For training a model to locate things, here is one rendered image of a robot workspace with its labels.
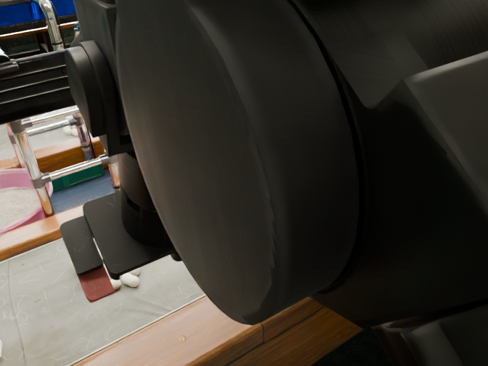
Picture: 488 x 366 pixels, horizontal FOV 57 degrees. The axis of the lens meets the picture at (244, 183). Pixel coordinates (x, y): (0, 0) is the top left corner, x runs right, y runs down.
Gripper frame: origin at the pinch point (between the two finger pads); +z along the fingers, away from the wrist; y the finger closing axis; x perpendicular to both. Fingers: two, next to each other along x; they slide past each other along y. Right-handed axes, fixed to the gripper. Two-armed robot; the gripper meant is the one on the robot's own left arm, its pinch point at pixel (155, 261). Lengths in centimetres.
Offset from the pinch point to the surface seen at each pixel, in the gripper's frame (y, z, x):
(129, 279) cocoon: -1.4, 32.7, -11.7
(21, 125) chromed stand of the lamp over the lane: 5, 27, -44
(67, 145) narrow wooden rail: -4, 57, -62
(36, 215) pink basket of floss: 8, 46, -38
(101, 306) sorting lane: 4.2, 33.7, -9.7
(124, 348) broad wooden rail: 3.9, 26.0, 0.0
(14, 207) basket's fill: 12, 52, -45
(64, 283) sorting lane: 8.1, 37.7, -17.5
